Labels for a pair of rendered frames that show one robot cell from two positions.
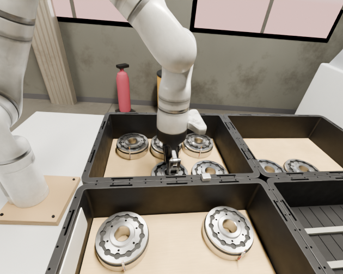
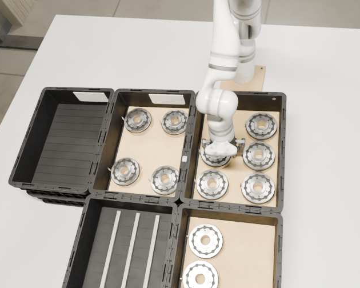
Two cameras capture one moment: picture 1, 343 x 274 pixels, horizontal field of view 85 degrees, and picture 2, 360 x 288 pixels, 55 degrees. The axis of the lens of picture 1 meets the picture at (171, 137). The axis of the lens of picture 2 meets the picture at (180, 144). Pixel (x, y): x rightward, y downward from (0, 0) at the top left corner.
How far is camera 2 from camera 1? 0.98 m
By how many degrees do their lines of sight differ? 74
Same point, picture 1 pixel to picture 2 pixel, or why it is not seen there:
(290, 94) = not seen: outside the picture
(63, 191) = not seen: hidden behind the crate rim
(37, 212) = (227, 83)
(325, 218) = (159, 266)
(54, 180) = (256, 83)
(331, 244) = (143, 252)
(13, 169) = not seen: hidden behind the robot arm
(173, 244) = (168, 151)
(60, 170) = (273, 85)
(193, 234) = (172, 163)
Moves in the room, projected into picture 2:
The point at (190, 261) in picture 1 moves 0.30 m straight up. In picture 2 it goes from (158, 158) to (132, 114)
